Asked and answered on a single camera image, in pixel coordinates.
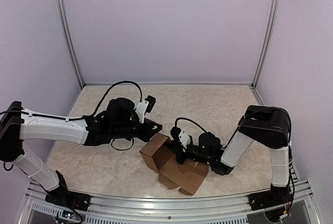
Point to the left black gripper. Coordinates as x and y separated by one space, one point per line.
148 132

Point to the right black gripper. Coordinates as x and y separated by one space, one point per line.
173 144

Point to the brown cardboard box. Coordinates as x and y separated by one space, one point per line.
186 178

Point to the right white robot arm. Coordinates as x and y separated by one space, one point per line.
269 126

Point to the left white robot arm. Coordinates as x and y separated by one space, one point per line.
121 120

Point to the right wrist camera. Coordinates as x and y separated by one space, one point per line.
180 137

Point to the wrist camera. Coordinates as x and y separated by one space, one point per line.
180 137
145 106

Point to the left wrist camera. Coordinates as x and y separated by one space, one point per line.
145 106

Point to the front aluminium frame rail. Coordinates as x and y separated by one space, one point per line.
234 208

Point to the back aluminium floor rail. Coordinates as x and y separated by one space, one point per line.
175 83

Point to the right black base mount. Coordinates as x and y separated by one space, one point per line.
269 198

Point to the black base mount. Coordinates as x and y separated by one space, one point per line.
62 196
269 198

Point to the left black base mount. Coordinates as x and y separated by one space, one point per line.
62 196

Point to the left aluminium corner post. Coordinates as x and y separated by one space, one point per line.
69 42

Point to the aluminium corner post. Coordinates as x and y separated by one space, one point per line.
69 42
266 42

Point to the right aluminium corner post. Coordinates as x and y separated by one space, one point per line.
266 42

